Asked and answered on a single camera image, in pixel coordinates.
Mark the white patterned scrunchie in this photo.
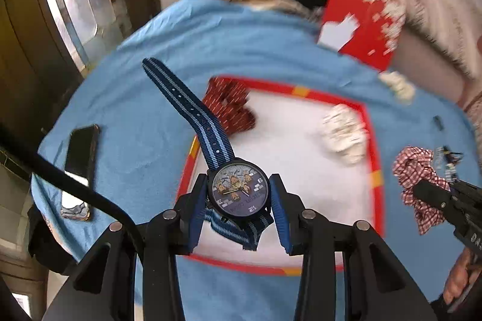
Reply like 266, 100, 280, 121
321, 104, 370, 164

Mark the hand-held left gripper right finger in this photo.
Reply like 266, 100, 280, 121
268, 173, 437, 321

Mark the red white checked scrunchie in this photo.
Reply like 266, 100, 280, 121
392, 146, 459, 236

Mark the wooden door with glass pane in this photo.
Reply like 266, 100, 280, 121
0, 0, 162, 141

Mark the light blue cloth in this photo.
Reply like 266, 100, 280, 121
29, 0, 482, 321

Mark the blue striped strap wristwatch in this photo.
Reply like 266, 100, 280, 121
142, 58, 274, 251

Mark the black smartphone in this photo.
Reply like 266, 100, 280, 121
60, 124, 101, 221

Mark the white tray with red rim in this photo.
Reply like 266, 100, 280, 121
177, 76, 385, 276

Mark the small white scrunchie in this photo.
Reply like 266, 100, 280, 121
378, 71, 415, 104

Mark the person's right hand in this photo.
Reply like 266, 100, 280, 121
442, 249, 482, 307

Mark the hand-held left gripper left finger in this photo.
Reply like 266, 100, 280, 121
42, 171, 209, 321

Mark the colourful hair clip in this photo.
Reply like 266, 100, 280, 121
433, 145, 465, 179

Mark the black cable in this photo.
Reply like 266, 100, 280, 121
0, 125, 146, 259

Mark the tan fur trim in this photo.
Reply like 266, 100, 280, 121
222, 0, 325, 22

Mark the dark red patterned scrunchie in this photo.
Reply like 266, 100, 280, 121
203, 77, 257, 136

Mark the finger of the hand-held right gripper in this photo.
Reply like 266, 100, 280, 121
411, 179, 456, 212

